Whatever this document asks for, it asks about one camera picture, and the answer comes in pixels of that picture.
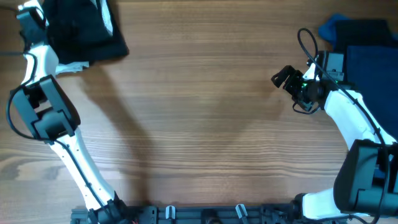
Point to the navy blue garment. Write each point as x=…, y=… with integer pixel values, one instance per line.
x=373, y=70

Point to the bright blue garment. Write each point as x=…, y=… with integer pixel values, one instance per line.
x=327, y=31

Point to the light blue folded cloth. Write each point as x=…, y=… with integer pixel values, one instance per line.
x=70, y=67

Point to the black garment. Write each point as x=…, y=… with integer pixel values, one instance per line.
x=363, y=32
x=117, y=47

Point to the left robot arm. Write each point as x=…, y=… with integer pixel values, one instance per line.
x=38, y=109

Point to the black garment in pile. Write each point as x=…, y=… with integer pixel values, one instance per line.
x=363, y=32

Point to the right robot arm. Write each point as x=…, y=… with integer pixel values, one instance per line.
x=367, y=181

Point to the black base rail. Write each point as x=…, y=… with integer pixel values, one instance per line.
x=238, y=214

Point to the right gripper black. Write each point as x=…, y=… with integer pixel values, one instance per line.
x=292, y=82

